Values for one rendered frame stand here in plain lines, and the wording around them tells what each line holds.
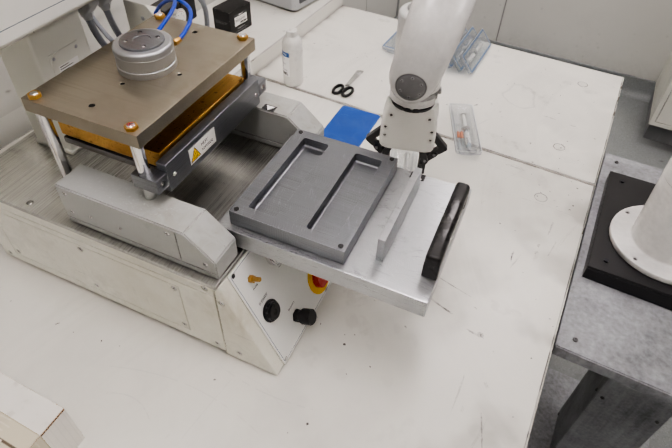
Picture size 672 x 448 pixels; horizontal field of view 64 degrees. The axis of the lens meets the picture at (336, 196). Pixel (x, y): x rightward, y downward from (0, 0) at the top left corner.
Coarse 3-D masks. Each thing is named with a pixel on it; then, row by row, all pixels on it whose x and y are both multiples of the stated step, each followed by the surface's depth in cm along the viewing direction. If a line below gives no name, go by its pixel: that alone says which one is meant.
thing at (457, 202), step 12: (456, 192) 71; (468, 192) 72; (456, 204) 70; (444, 216) 68; (456, 216) 68; (444, 228) 67; (432, 240) 65; (444, 240) 65; (432, 252) 64; (444, 252) 64; (432, 264) 64; (432, 276) 65
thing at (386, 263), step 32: (384, 192) 77; (416, 192) 76; (448, 192) 77; (224, 224) 71; (384, 224) 72; (416, 224) 72; (288, 256) 69; (320, 256) 68; (352, 256) 68; (384, 256) 67; (416, 256) 68; (352, 288) 68; (384, 288) 65; (416, 288) 65
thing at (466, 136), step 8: (456, 104) 129; (464, 104) 129; (456, 112) 127; (464, 112) 127; (472, 112) 127; (456, 120) 124; (464, 120) 124; (472, 120) 125; (456, 128) 122; (464, 128) 122; (472, 128) 122; (456, 136) 120; (464, 136) 120; (472, 136) 120; (456, 144) 118; (464, 144) 118; (472, 144) 118
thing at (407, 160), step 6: (396, 150) 109; (402, 150) 109; (396, 156) 107; (402, 156) 108; (408, 156) 108; (414, 156) 108; (402, 162) 106; (408, 162) 106; (414, 162) 106; (402, 168) 105; (408, 168) 105; (414, 168) 105
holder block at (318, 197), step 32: (288, 160) 78; (320, 160) 78; (352, 160) 79; (384, 160) 78; (256, 192) 72; (288, 192) 75; (320, 192) 73; (352, 192) 75; (256, 224) 69; (288, 224) 68; (320, 224) 71; (352, 224) 69
